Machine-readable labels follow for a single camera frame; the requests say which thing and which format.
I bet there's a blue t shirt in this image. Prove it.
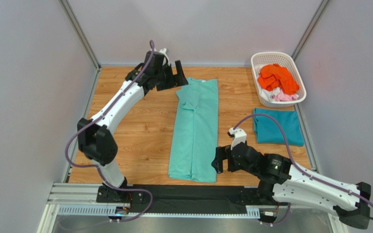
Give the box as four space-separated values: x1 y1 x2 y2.
253 108 305 147

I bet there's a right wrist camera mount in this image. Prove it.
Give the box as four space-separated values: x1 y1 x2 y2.
228 127 247 149

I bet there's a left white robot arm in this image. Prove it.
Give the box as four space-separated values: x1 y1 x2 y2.
77 49 188 203

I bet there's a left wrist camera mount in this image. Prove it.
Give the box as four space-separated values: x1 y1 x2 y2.
158 48 170 65

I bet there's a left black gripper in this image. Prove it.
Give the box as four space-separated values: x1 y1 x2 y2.
155 61 189 92

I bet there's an orange t shirt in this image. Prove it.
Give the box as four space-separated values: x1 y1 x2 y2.
257 64 300 95

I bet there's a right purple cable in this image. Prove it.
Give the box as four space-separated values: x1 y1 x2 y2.
232 113 373 227

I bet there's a white t shirt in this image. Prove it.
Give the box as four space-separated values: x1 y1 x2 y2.
260 87 281 102

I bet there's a white plastic laundry basket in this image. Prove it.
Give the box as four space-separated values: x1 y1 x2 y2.
251 52 306 108

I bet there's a purple cable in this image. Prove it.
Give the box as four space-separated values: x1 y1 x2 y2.
232 113 373 227
64 40 156 223

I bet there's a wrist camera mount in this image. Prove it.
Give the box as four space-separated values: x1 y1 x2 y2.
228 127 247 149
158 48 170 65

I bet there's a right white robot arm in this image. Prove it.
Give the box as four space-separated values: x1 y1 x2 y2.
211 143 371 230

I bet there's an aluminium frame rail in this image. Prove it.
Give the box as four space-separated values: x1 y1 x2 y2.
48 183 287 219

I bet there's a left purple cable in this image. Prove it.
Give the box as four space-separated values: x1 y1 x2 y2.
64 40 156 223

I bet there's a teal green t shirt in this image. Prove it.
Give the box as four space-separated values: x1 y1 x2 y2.
168 78 219 183

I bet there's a pink t shirt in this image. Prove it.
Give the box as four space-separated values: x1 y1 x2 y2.
271 87 299 102

